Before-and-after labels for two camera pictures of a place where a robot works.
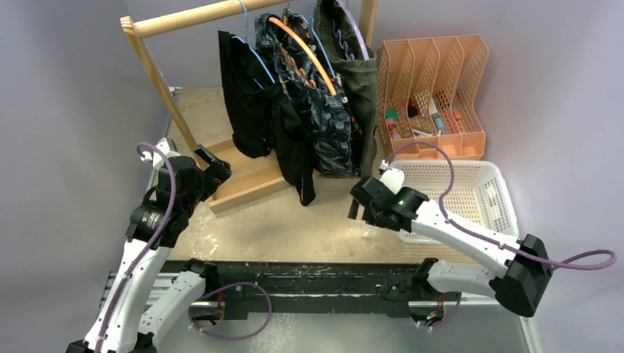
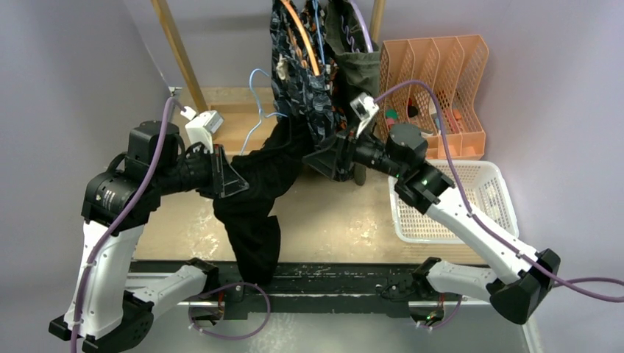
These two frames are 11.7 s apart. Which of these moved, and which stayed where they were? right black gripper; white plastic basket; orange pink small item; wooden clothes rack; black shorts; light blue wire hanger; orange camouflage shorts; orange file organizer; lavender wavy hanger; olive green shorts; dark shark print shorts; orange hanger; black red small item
Moved: orange hanger; light blue wire hanger; lavender wavy hanger; black shorts; right black gripper; orange camouflage shorts; wooden clothes rack; dark shark print shorts
Stayed: orange pink small item; white plastic basket; olive green shorts; black red small item; orange file organizer
